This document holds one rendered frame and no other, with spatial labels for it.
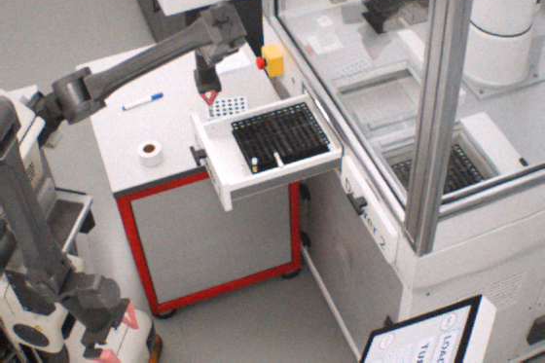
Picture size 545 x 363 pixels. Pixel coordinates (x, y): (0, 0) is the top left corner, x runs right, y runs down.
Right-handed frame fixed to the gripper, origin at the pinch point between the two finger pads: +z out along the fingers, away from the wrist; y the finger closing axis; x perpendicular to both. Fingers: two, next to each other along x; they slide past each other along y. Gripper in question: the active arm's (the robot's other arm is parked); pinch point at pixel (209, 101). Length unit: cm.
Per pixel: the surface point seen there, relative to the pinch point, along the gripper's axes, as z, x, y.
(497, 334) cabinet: 50, -69, -73
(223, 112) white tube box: 5.1, -3.7, -0.1
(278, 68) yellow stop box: -2.1, -22.9, 6.3
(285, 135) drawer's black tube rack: -5.1, -16.0, -25.6
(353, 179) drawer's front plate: -6, -28, -47
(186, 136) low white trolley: 9.0, 8.7, -3.0
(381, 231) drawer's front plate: -4, -29, -64
